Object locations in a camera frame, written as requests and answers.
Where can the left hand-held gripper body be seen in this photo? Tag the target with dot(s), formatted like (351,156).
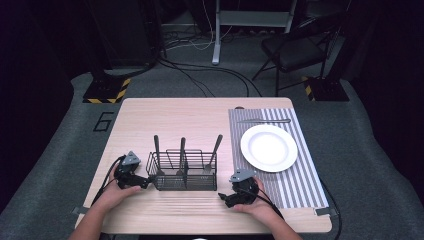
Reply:
(128,170)

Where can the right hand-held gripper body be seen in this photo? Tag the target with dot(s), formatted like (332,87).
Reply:
(245,190)

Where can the person's right hand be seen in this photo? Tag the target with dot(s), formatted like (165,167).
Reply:
(258,206)

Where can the person's left hand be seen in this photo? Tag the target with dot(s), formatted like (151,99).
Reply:
(115,195)

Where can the white round plate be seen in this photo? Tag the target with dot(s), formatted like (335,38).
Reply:
(268,148)

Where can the grey striped placemat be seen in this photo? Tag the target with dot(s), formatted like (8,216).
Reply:
(300,186)

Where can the grey tape piece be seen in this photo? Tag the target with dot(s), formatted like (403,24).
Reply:
(325,211)
(80,210)

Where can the silver table knife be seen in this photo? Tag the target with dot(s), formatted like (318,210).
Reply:
(263,121)

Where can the small brown round object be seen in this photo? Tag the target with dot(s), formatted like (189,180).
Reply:
(239,107)

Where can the black yellow-striped stand base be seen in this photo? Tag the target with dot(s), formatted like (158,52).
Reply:
(105,90)
(328,90)

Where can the dark equipment cabinet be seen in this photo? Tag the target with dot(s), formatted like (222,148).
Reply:
(123,30)

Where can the black folding chair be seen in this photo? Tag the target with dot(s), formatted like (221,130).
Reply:
(296,51)

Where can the white metal stand frame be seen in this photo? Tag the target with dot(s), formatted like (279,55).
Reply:
(217,40)

